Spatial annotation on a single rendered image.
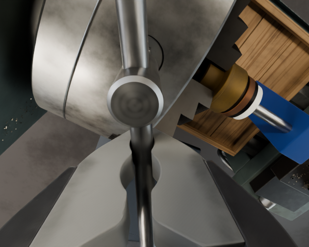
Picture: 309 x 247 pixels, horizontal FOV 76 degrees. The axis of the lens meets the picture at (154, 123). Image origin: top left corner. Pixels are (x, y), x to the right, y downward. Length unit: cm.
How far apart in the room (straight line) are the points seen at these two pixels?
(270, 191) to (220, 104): 47
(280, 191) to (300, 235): 250
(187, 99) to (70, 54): 17
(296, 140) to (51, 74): 39
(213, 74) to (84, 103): 19
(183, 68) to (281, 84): 49
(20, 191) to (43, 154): 60
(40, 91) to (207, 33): 16
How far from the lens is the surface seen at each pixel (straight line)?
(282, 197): 78
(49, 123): 182
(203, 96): 30
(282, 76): 64
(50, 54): 19
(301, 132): 43
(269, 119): 41
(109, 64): 17
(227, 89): 32
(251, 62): 58
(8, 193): 260
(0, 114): 30
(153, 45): 17
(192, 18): 17
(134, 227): 60
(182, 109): 28
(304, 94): 72
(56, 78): 20
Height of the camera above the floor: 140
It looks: 60 degrees down
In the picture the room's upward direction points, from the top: 180 degrees counter-clockwise
